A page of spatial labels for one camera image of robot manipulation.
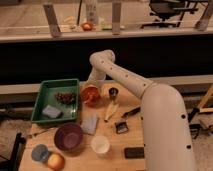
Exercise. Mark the clear robot gripper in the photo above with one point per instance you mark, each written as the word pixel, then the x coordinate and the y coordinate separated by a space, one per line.
pixel 96 85

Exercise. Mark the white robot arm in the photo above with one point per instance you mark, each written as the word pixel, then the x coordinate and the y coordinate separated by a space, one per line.
pixel 166 132

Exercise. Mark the red bowl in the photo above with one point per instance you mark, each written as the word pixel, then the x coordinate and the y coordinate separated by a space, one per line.
pixel 89 103

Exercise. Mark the purple bowl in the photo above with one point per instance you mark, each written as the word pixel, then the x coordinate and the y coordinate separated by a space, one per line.
pixel 68 137

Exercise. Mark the small metal cup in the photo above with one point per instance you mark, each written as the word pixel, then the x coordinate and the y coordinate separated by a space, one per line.
pixel 113 93

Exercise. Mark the dark grape bunch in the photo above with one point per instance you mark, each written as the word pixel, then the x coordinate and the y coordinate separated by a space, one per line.
pixel 65 98

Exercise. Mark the green plastic tray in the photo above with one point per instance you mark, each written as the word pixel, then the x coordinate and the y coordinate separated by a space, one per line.
pixel 46 96

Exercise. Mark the grey folded cloth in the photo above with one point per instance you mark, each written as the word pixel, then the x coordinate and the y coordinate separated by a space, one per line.
pixel 89 125

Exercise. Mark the blue sponge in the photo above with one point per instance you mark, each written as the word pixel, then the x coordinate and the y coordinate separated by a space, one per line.
pixel 51 112

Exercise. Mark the red object on shelf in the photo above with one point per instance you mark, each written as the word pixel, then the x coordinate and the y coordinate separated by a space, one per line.
pixel 87 26

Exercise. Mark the white cup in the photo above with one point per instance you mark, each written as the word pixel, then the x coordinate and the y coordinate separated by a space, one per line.
pixel 100 145

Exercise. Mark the black rectangular block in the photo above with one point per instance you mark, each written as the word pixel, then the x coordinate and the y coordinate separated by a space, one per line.
pixel 134 152

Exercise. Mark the red yellow apple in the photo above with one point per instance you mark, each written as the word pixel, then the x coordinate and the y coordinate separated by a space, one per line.
pixel 55 161

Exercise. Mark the blue round lid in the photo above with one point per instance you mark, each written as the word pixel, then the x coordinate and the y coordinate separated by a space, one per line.
pixel 40 153

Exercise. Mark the black office chair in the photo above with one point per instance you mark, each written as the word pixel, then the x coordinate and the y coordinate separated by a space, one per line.
pixel 165 9

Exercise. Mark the black chair at left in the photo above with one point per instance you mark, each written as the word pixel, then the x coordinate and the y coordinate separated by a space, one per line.
pixel 8 164

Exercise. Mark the black handled knife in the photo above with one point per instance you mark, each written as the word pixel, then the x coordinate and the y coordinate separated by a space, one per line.
pixel 130 113

